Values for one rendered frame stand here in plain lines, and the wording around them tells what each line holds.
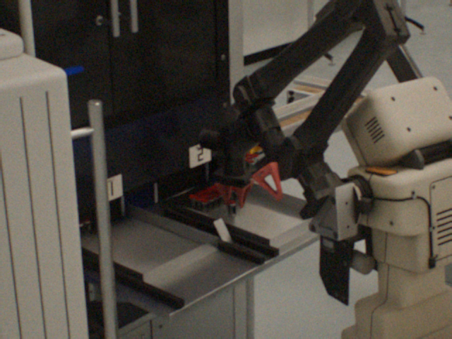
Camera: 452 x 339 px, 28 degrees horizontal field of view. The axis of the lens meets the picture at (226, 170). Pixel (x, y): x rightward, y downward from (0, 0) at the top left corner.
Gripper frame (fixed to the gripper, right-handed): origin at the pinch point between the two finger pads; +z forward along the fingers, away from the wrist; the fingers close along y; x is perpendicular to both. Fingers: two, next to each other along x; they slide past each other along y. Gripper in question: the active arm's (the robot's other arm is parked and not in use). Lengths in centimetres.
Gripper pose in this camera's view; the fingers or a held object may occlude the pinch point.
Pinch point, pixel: (234, 203)
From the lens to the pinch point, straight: 253.0
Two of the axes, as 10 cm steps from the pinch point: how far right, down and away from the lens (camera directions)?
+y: -8.8, -1.7, 4.5
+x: -4.8, 3.3, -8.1
